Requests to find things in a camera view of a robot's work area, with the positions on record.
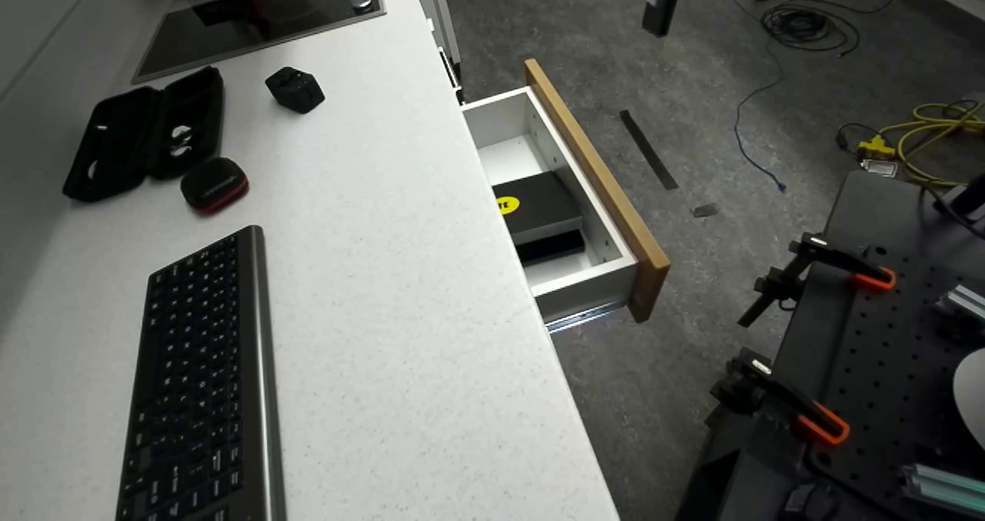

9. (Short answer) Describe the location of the black keyboard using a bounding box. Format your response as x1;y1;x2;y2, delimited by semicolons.
115;225;288;521

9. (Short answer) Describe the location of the black and orange clamp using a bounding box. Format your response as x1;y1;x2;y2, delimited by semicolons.
736;232;898;329
708;349;852;449

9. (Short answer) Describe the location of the aluminium profile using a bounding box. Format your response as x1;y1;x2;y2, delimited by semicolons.
899;463;985;519
934;283;985;323

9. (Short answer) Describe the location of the blue cable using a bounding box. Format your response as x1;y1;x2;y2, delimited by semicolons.
732;50;789;195

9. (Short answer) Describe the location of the white cabinet door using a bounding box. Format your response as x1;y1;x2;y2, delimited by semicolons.
406;0;465;107

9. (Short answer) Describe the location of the open black zip case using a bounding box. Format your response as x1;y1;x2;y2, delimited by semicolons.
61;66;226;203

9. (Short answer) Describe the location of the round black and red case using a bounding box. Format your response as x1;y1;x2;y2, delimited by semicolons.
179;156;250;215

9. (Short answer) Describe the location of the black box with yellow sticker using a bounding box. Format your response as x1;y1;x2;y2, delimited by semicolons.
492;170;584;247

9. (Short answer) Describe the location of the yellow cable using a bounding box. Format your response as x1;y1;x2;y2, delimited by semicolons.
877;99;985;189

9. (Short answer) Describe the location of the black strip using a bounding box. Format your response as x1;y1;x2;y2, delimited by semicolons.
619;109;680;192

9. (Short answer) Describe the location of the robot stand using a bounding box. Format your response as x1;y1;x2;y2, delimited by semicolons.
676;169;985;521

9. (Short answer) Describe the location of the yellow plug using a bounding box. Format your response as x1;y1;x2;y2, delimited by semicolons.
857;134;898;161

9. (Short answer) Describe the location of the black glass cooktop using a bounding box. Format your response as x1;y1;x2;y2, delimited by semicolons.
130;0;387;85

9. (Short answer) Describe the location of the black cube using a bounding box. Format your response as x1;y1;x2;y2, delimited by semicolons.
263;66;326;115

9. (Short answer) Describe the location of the drawer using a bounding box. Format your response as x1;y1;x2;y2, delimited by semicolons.
460;58;672;334

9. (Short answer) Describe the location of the flat black box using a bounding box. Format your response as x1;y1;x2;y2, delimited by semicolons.
517;229;588;268

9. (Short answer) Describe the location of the coil of black cable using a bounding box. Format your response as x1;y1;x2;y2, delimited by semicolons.
758;0;861;54

